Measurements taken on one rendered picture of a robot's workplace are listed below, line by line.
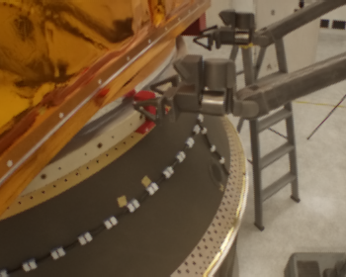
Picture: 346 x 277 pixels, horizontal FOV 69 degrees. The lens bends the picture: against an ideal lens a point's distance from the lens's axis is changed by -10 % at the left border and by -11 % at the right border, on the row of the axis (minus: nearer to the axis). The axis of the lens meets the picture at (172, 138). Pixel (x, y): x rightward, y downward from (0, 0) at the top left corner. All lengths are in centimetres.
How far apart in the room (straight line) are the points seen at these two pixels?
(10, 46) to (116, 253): 61
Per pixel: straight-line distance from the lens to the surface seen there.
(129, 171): 80
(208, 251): 103
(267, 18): 415
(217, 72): 59
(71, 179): 74
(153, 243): 88
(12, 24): 45
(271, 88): 62
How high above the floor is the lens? 209
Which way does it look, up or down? 36 degrees down
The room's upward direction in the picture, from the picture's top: 7 degrees counter-clockwise
